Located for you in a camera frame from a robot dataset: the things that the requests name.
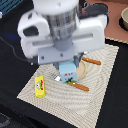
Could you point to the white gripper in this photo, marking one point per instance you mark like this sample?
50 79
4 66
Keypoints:
58 38

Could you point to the blue milk carton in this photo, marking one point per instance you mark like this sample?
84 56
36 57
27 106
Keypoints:
68 72

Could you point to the yellow butter box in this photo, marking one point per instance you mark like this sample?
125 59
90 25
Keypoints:
39 86

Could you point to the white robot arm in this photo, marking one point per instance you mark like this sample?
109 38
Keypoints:
55 7

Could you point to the round wooden plate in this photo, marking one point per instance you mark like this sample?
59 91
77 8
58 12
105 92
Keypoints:
81 70

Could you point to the large grey pot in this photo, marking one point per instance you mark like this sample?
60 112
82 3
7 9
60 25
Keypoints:
93 10

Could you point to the pink brown mat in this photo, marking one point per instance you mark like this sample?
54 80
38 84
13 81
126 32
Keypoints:
114 31

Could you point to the beige bowl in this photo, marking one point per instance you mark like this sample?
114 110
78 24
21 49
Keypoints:
124 15

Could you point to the beige woven placemat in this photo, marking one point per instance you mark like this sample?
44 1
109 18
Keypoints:
75 106

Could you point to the wooden handled knife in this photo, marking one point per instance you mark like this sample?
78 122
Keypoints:
91 61

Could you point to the wooden handled fork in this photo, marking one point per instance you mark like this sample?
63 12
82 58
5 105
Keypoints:
74 84

